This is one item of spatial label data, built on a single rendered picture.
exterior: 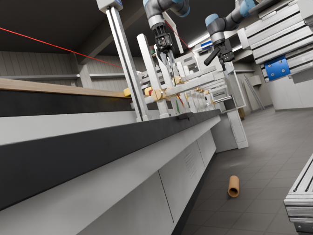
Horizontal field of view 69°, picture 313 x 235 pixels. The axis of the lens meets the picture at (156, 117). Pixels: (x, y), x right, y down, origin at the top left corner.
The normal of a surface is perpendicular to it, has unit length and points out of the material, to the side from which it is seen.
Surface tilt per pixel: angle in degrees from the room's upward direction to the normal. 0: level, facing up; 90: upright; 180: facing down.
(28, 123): 90
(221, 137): 90
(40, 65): 90
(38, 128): 90
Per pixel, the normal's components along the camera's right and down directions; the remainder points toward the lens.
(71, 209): 0.89, -0.29
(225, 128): -0.34, 0.05
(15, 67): 0.69, -0.25
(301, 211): -0.67, 0.16
